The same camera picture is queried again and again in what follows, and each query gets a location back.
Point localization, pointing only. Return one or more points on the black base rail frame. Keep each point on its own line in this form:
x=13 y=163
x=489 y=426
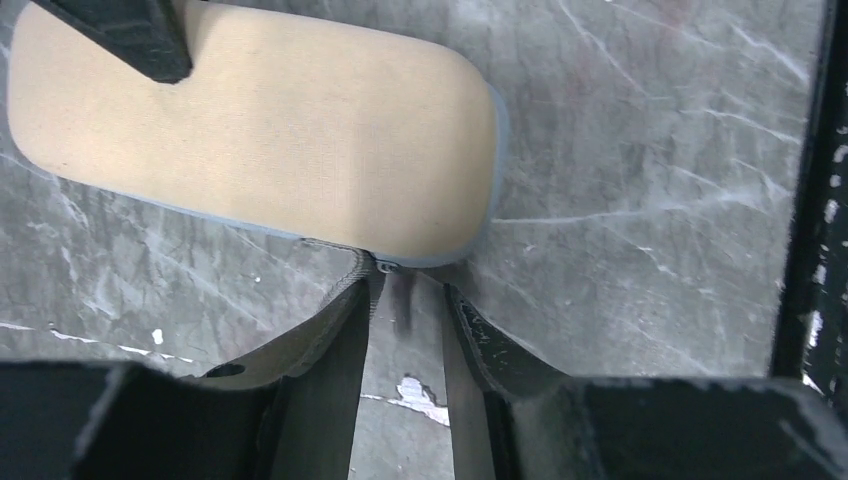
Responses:
x=811 y=333

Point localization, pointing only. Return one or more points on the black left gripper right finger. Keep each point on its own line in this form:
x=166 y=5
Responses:
x=514 y=416

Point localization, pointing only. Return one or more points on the beige umbrella case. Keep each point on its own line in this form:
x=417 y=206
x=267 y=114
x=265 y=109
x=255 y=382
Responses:
x=287 y=124

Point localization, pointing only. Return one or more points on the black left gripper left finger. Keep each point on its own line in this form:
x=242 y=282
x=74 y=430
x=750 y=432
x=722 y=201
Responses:
x=286 y=410

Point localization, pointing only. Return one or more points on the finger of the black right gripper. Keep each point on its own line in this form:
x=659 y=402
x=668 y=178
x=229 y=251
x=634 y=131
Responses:
x=147 y=35

